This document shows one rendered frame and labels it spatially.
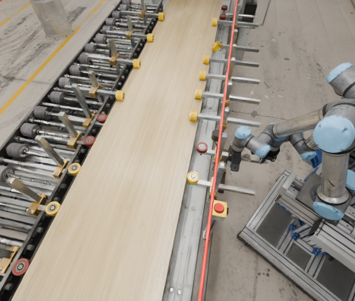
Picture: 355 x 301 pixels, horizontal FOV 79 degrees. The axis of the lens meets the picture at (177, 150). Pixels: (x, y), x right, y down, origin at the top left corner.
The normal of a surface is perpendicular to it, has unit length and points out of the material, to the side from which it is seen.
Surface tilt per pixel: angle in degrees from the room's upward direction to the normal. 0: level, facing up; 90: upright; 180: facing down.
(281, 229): 0
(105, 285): 0
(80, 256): 0
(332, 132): 85
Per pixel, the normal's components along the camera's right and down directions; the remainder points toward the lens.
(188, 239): 0.00, -0.56
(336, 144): -0.73, 0.50
